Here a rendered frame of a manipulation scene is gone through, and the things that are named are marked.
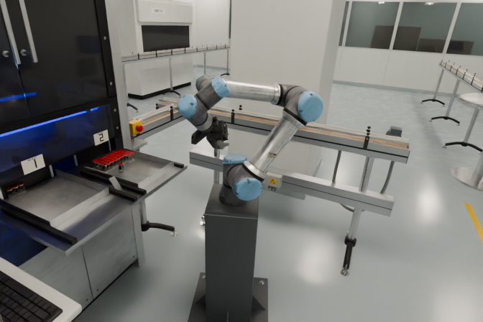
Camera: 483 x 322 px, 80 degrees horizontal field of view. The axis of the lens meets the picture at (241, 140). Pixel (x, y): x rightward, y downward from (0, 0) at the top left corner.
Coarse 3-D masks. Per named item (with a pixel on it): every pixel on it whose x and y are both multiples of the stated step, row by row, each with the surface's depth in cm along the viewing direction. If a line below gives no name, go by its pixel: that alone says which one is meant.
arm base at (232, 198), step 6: (222, 186) 139; (228, 186) 135; (222, 192) 138; (228, 192) 135; (222, 198) 137; (228, 198) 136; (234, 198) 135; (228, 204) 136; (234, 204) 136; (240, 204) 136
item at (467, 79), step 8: (440, 64) 639; (448, 64) 578; (448, 72) 553; (456, 72) 498; (464, 72) 454; (464, 80) 448; (472, 80) 412; (480, 80) 409; (472, 88) 407; (480, 88) 378
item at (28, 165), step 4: (36, 156) 119; (40, 156) 121; (24, 160) 116; (28, 160) 117; (32, 160) 118; (36, 160) 120; (40, 160) 121; (24, 164) 116; (28, 164) 117; (32, 164) 119; (40, 164) 122; (44, 164) 123; (24, 168) 116; (28, 168) 117; (32, 168) 119; (36, 168) 120; (24, 172) 116; (28, 172) 118
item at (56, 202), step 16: (64, 176) 135; (32, 192) 124; (48, 192) 125; (64, 192) 125; (80, 192) 126; (96, 192) 126; (16, 208) 110; (32, 208) 114; (48, 208) 114; (64, 208) 115; (80, 208) 114; (48, 224) 104
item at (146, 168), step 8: (136, 152) 159; (136, 160) 155; (144, 160) 156; (152, 160) 156; (160, 160) 153; (168, 160) 151; (88, 168) 139; (128, 168) 147; (136, 168) 147; (144, 168) 148; (152, 168) 148; (160, 168) 148; (168, 168) 147; (112, 176) 134; (120, 176) 140; (128, 176) 140; (136, 176) 140; (144, 176) 140; (152, 176) 136; (136, 184) 128; (144, 184) 132
